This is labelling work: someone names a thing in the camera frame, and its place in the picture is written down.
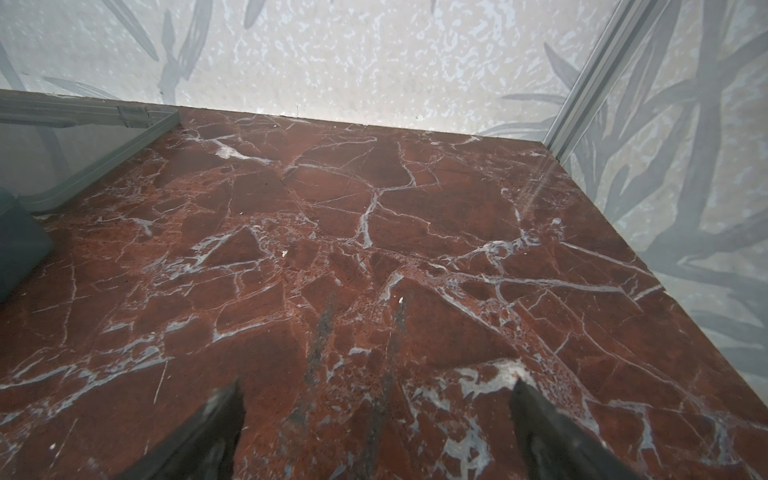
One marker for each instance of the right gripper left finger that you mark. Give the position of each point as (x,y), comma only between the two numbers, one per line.
(202,447)

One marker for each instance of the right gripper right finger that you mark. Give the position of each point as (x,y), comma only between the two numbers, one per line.
(554,447)

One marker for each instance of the grey plastic organizer box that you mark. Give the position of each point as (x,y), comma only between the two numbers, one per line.
(52,148)

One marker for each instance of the aluminium corner post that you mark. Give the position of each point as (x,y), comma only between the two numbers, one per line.
(630,23)

